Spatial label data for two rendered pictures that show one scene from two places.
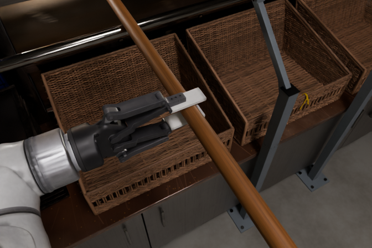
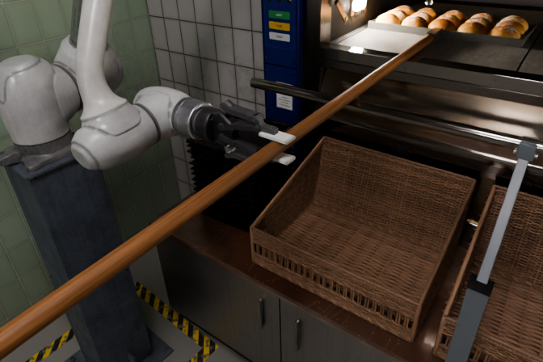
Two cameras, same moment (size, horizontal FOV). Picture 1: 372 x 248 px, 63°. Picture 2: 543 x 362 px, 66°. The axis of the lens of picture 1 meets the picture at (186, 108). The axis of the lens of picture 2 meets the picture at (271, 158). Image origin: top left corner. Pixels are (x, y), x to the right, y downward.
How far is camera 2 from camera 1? 0.65 m
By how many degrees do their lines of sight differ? 51
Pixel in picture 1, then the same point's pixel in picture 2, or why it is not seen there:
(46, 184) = (174, 120)
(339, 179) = not seen: outside the picture
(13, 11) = (333, 75)
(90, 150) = (203, 119)
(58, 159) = (187, 111)
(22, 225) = (143, 118)
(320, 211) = not seen: outside the picture
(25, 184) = (167, 111)
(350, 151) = not seen: outside the picture
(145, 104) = (244, 112)
